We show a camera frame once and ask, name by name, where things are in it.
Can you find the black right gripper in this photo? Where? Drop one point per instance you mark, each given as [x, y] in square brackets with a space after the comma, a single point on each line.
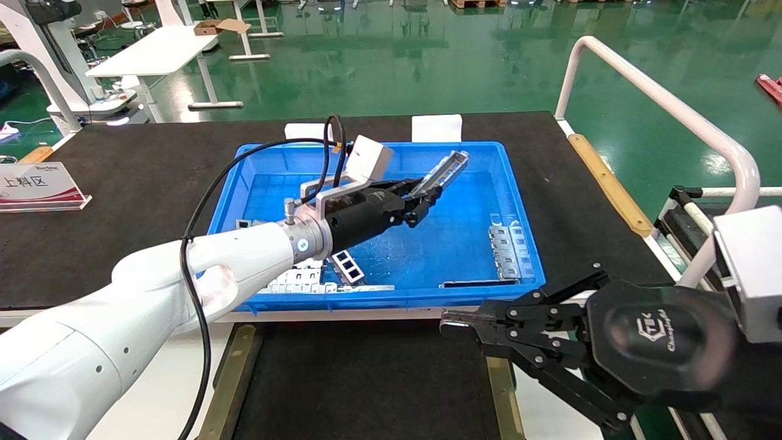
[660, 342]

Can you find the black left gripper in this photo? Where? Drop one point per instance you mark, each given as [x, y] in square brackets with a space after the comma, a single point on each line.
[366, 217]

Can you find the silver slotted metal part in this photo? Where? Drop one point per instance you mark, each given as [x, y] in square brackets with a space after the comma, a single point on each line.
[446, 170]

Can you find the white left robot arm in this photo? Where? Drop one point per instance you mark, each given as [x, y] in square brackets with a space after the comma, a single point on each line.
[91, 342]

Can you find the black container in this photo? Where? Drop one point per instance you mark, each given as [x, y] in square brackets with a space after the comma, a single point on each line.
[366, 379]

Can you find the blue plastic bin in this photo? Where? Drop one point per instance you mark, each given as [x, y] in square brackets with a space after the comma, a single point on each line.
[464, 244]

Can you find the white foam block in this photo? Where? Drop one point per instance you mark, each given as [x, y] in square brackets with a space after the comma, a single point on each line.
[437, 128]
[308, 133]

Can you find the long white strip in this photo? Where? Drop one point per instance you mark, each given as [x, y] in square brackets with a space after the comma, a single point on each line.
[366, 288]

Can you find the white slotted plate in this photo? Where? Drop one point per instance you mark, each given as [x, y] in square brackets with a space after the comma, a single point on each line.
[310, 264]
[299, 277]

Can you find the wooden edge strip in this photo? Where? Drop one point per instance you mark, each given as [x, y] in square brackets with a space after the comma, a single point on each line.
[36, 154]
[611, 186]

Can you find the wooden pallet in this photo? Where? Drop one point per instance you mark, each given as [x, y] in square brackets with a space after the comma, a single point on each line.
[476, 3]

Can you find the white tube railing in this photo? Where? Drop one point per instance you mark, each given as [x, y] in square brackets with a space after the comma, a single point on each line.
[672, 105]

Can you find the small open cardboard box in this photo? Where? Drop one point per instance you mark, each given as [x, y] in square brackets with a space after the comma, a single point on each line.
[211, 27]

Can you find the white desk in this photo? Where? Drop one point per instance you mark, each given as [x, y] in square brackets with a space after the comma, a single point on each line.
[153, 52]

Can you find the white stool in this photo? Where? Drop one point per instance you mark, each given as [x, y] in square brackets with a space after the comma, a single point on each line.
[131, 24]

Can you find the red floor object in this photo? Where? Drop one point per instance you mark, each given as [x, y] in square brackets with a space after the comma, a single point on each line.
[771, 88]

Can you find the white panel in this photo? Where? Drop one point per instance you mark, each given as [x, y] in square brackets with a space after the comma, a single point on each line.
[146, 421]

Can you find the grey tube railing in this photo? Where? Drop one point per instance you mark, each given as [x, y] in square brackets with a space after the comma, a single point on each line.
[61, 101]

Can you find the red white table sign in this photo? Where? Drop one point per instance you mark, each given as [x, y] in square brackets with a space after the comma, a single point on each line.
[36, 186]

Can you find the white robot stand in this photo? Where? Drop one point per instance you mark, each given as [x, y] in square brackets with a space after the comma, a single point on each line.
[52, 61]

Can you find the white power strip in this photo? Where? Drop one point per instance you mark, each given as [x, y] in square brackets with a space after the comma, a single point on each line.
[7, 130]

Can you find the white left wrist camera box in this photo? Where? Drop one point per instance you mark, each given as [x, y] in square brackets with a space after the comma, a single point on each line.
[369, 159]

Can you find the grey square hole bracket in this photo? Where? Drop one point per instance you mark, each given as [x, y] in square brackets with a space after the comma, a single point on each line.
[348, 267]

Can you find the narrow grey ladder bracket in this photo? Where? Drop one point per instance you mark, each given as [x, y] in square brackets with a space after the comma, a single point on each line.
[243, 223]

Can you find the white desk frame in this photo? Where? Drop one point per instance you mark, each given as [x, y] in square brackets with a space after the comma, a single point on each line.
[249, 57]

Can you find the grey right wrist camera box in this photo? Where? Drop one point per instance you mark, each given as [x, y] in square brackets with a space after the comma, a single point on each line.
[754, 275]

